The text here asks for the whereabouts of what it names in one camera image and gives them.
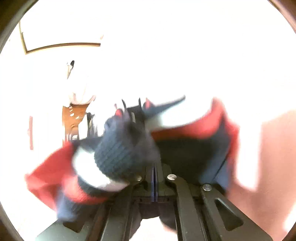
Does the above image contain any navy red varsity jacket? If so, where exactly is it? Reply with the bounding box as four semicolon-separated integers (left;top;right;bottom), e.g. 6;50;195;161
25;98;239;222

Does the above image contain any brown wooden headboard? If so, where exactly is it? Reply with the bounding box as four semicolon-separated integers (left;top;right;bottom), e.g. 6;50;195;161
62;104;89;142

